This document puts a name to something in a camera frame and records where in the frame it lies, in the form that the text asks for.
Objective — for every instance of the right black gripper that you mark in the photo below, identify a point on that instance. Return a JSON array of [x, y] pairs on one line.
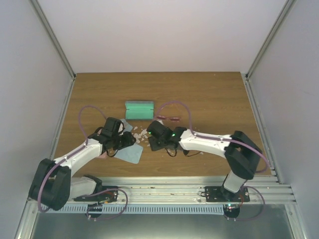
[[153, 146]]

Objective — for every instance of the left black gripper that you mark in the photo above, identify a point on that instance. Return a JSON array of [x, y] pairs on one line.
[[128, 141]]

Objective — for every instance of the light blue cleaning cloth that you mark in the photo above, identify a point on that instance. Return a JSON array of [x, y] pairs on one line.
[[131, 154]]

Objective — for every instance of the pink tinted sunglasses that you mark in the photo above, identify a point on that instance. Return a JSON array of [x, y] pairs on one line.
[[172, 119]]

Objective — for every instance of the teal glasses case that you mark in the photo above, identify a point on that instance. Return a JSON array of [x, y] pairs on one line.
[[139, 110]]

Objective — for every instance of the black aviator sunglasses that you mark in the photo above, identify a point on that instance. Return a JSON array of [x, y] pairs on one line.
[[172, 152]]

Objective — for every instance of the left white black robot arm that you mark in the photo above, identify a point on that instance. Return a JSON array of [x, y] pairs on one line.
[[53, 184]]

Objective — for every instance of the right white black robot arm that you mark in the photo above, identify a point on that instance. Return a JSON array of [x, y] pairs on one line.
[[240, 152]]

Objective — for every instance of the pink glasses case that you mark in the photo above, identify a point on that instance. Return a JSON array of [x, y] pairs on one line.
[[103, 156]]

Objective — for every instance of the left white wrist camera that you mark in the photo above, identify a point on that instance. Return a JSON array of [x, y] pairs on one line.
[[121, 128]]

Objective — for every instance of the aluminium frame rail front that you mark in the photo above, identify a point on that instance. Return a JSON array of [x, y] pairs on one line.
[[187, 190]]

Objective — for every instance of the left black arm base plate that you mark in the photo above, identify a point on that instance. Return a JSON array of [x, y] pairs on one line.
[[109, 196]]

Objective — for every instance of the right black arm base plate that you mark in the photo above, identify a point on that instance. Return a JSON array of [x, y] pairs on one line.
[[216, 194]]

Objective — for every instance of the grey slotted cable duct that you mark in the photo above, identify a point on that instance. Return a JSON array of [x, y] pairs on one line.
[[143, 209]]

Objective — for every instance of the left aluminium frame post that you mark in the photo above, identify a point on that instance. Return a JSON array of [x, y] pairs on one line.
[[52, 36]]

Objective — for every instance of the aluminium frame post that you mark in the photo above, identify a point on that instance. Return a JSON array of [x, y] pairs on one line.
[[270, 37], [52, 36]]

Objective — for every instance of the right aluminium frame post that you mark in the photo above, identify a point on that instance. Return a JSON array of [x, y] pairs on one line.
[[270, 37]]

